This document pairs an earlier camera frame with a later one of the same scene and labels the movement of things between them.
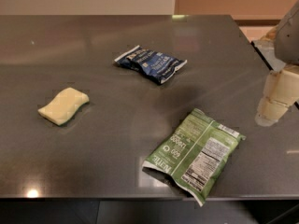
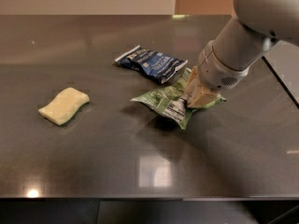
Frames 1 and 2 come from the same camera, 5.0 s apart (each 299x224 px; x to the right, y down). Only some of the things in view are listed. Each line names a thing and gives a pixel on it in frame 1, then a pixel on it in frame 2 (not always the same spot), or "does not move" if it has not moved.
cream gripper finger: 280,91 to 215,74
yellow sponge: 64,105 does not move
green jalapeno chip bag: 194,153 to 168,100
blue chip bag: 155,65 does not move
